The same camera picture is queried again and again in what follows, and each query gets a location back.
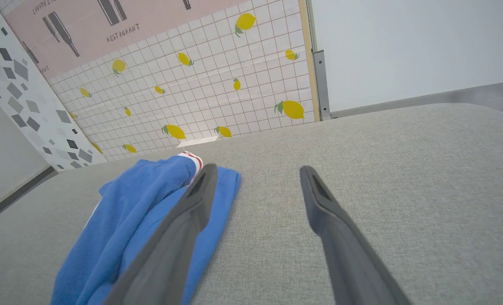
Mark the dark floor rail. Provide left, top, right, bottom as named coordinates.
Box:
left=0, top=165, right=58, bottom=219

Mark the blue shirt with white sleeves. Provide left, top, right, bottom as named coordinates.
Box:
left=50, top=151, right=242, bottom=305

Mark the lemon print tile panel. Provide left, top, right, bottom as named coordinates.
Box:
left=48, top=0, right=320, bottom=162

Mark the small white paper slip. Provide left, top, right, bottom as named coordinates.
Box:
left=177, top=136, right=219, bottom=148

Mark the pink restaurant print panel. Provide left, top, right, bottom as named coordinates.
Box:
left=3, top=0, right=252, bottom=81

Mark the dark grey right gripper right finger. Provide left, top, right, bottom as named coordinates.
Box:
left=300, top=165, right=411, bottom=305

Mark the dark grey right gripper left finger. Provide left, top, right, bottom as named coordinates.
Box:
left=103, top=164, right=219, bottom=305

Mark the grey terrazzo print panel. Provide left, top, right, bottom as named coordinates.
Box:
left=0, top=0, right=108, bottom=172

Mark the grey metal post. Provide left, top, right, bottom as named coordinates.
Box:
left=306, top=0, right=332, bottom=121

